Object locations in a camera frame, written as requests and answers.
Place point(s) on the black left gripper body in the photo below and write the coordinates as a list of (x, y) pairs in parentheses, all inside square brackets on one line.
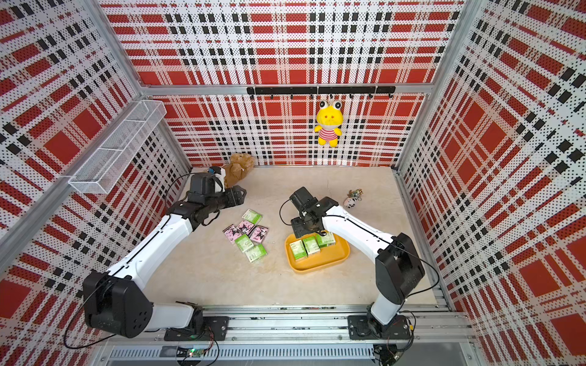
[(232, 198)]

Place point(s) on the green tissue pack tray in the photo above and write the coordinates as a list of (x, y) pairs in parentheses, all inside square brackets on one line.
[(325, 239)]

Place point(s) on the green tissue pack front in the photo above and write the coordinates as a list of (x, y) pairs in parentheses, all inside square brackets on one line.
[(311, 245)]

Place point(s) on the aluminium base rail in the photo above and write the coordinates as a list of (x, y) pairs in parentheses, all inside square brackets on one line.
[(291, 335)]

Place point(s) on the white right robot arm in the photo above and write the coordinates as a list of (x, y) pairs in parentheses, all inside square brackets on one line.
[(398, 268)]

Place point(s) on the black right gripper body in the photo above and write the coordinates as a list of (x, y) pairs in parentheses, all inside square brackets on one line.
[(301, 226)]

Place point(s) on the yellow plastic storage tray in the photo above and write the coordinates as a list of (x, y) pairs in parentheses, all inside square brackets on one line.
[(328, 256)]

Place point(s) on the white wire mesh basket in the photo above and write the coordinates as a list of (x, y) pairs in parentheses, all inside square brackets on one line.
[(102, 170)]

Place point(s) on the pink cartoon tissue pack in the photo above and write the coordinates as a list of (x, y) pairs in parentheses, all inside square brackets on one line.
[(232, 233), (246, 227), (258, 234)]

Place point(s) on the fox figure keychain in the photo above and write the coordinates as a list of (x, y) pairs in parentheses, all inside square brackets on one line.
[(356, 194)]

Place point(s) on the brown teddy bear plush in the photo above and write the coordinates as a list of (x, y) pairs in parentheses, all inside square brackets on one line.
[(239, 166)]

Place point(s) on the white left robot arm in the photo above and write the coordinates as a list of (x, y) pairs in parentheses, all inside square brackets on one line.
[(114, 300)]

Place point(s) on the black hook rail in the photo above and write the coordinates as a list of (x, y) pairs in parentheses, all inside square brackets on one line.
[(322, 90)]

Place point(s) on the green pocket tissue pack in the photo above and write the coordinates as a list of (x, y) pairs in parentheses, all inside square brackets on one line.
[(244, 243)]

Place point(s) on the yellow frog plush striped shirt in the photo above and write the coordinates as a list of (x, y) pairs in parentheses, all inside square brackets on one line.
[(329, 121)]

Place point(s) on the small electronics board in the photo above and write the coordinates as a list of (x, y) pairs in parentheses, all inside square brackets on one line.
[(184, 353)]

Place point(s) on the green tissue pack with barcode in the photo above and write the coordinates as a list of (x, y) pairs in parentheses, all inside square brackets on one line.
[(256, 252)]

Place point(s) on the white black cow plush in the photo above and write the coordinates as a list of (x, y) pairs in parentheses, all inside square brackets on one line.
[(350, 202)]

